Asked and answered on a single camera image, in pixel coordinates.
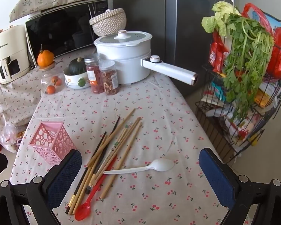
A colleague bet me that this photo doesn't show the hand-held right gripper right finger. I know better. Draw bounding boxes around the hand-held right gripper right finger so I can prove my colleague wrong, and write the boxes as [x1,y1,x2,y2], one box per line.
[199,148,281,225]

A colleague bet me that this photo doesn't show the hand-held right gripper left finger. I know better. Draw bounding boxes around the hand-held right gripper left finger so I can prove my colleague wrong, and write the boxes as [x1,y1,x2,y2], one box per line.
[0,149,83,225]

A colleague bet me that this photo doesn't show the black chopstick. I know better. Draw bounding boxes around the black chopstick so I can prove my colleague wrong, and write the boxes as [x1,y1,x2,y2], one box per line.
[85,133,108,194]
[66,132,107,215]
[84,116,121,169]

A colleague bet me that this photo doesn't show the red plastic spoon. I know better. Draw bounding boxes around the red plastic spoon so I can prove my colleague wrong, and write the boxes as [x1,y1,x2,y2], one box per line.
[74,156,117,221]

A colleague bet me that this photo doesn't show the pink perforated utensil holder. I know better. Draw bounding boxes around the pink perforated utensil holder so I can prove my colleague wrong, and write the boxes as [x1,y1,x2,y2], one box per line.
[28,121,76,167]

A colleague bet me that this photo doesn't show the white plastic spoon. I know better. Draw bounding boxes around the white plastic spoon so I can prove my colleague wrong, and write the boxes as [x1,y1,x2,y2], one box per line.
[103,159,176,175]

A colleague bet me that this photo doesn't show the pile of bamboo chopsticks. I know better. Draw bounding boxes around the pile of bamboo chopsticks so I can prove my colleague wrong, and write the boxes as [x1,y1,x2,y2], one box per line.
[68,108,143,216]

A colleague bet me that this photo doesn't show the pile of assorted packets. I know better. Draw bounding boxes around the pile of assorted packets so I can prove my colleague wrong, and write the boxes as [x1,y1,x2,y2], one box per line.
[201,73,281,146]

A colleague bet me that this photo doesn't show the translucent plastic bag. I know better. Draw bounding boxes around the translucent plastic bag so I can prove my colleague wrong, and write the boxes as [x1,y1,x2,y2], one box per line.
[0,122,22,154]

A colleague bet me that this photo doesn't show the cherry print tablecloth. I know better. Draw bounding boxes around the cherry print tablecloth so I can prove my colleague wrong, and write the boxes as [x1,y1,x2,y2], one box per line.
[0,50,256,225]

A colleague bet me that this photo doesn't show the white flower print bowl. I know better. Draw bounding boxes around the white flower print bowl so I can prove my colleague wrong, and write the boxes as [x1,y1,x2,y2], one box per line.
[64,67,92,90]

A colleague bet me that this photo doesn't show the glass jar wooden lid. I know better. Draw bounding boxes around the glass jar wooden lid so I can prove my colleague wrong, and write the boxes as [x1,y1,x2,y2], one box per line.
[39,61,62,95]

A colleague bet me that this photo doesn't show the plastic jar red dried fruit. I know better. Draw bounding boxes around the plastic jar red dried fruit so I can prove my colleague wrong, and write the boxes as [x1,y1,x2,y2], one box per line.
[84,56,104,94]

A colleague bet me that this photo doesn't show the plastic jar dried fruit rings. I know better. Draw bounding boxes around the plastic jar dried fruit rings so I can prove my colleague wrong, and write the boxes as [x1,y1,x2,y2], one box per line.
[99,60,119,96]

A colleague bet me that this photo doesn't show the dark green squash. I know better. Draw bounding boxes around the dark green squash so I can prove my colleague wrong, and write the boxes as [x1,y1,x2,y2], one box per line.
[68,57,87,76]

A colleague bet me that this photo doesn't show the large orange citrus fruit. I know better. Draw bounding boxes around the large orange citrus fruit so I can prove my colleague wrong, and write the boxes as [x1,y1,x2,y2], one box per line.
[37,44,55,67]

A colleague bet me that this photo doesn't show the red snack packet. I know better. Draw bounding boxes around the red snack packet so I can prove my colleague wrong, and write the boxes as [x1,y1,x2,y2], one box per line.
[208,31,230,73]

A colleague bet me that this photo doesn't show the green coriander bunch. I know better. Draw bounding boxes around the green coriander bunch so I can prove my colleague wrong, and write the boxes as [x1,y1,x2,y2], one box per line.
[221,12,275,122]

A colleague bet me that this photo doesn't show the white electric pot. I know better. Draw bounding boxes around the white electric pot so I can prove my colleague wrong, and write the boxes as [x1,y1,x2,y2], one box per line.
[94,30,199,86]

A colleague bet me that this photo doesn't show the cream air fryer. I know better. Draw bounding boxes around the cream air fryer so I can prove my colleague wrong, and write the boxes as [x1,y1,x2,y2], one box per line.
[0,25,31,85]

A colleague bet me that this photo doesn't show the silver microwave oven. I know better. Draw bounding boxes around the silver microwave oven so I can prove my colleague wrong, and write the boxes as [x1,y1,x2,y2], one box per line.
[25,0,114,68]

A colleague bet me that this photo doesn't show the napa cabbage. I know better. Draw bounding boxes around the napa cabbage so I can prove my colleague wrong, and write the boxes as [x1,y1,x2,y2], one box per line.
[201,1,241,37]

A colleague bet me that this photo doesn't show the glass pot lid white knob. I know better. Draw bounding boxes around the glass pot lid white knob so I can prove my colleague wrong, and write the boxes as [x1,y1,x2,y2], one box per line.
[94,30,153,46]

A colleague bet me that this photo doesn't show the grey refrigerator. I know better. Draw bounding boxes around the grey refrigerator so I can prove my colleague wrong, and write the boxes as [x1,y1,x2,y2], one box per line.
[112,0,235,96]

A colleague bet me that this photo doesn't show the black wire rack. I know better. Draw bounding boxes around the black wire rack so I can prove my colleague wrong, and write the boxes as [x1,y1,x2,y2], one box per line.
[194,3,281,164]

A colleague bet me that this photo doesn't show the woven rope basket with lid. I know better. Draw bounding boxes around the woven rope basket with lid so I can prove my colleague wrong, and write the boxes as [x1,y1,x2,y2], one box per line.
[89,8,127,37]

